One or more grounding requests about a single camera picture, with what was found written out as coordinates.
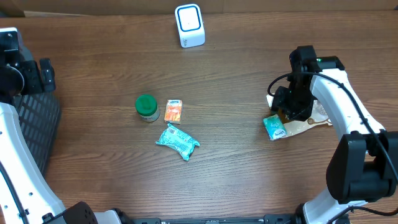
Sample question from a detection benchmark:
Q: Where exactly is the orange snack packet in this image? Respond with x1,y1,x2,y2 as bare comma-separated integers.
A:
164,100,183,124

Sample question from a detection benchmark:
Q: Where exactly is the grey plastic basket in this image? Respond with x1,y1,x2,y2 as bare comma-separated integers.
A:
14,47,62,174

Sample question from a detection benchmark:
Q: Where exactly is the beige Pantree snack bag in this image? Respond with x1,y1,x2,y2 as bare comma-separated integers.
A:
276,100,332,138

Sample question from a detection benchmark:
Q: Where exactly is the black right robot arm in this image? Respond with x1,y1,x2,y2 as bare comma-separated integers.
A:
270,53,397,223

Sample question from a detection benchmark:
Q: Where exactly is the white barcode scanner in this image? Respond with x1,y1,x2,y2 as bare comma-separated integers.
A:
175,4,205,49

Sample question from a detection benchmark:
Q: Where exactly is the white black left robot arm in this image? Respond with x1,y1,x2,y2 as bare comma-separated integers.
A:
1,60,121,224

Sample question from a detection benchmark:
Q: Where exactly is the teal Kleenex tissue pack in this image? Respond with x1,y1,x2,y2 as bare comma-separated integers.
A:
263,114,287,141

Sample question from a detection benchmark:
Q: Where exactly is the teal snack packet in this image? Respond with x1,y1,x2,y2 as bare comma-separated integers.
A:
155,124,200,161

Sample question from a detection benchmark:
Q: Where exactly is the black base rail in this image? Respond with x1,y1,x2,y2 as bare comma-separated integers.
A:
131,214,301,224

